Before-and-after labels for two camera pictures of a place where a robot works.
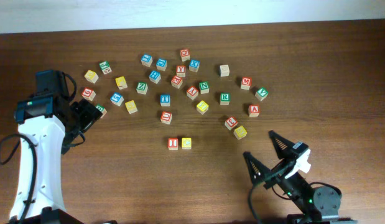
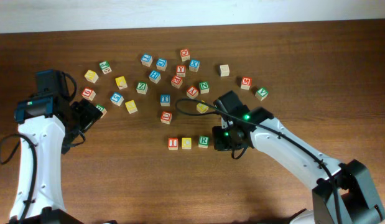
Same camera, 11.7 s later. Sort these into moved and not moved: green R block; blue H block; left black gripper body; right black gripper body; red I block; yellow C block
Moved: right black gripper body; green R block
Not moved: red I block; blue H block; yellow C block; left black gripper body
